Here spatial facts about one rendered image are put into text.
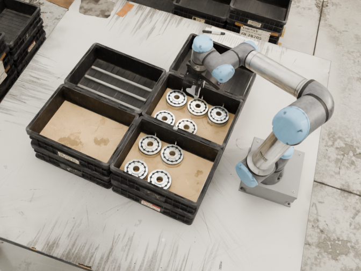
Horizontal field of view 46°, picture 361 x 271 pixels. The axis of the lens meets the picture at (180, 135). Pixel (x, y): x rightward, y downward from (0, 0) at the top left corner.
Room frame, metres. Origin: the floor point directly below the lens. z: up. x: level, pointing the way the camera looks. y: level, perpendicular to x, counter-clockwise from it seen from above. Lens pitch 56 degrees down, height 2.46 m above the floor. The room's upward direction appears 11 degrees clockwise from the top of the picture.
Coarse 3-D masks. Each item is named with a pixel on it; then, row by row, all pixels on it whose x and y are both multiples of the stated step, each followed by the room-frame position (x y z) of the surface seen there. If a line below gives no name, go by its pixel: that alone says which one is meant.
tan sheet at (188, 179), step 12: (168, 144) 1.03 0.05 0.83; (132, 156) 0.94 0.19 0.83; (144, 156) 0.95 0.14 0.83; (156, 156) 0.96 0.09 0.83; (192, 156) 0.99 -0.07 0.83; (120, 168) 0.87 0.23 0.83; (156, 168) 0.90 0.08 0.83; (168, 168) 0.91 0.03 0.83; (180, 168) 0.92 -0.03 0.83; (192, 168) 0.93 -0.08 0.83; (204, 168) 0.94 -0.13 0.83; (180, 180) 0.86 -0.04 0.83; (192, 180) 0.88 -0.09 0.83; (204, 180) 0.89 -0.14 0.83; (180, 192) 0.81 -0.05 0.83; (192, 192) 0.82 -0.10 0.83
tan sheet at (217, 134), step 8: (168, 88) 1.36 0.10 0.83; (160, 104) 1.25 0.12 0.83; (208, 104) 1.31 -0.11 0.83; (176, 112) 1.22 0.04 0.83; (184, 112) 1.23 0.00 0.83; (176, 120) 1.17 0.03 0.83; (192, 120) 1.19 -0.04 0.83; (200, 120) 1.20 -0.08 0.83; (232, 120) 1.24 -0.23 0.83; (200, 128) 1.16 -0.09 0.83; (208, 128) 1.17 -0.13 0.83; (216, 128) 1.17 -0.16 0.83; (224, 128) 1.18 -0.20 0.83; (200, 136) 1.11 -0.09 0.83; (208, 136) 1.12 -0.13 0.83; (216, 136) 1.13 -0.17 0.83; (224, 136) 1.14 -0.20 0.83
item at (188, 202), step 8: (152, 120) 1.08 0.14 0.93; (168, 128) 1.05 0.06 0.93; (128, 136) 0.97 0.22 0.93; (184, 136) 1.03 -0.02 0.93; (208, 144) 1.01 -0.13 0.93; (120, 152) 0.89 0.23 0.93; (112, 160) 0.84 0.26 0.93; (216, 160) 0.94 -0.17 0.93; (112, 168) 0.81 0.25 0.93; (128, 176) 0.78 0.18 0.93; (136, 176) 0.79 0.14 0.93; (208, 176) 0.85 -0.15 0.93; (144, 184) 0.77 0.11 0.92; (152, 184) 0.77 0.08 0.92; (160, 192) 0.75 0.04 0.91; (168, 192) 0.75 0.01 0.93; (200, 192) 0.77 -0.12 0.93; (184, 200) 0.73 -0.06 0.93; (200, 200) 0.74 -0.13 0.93
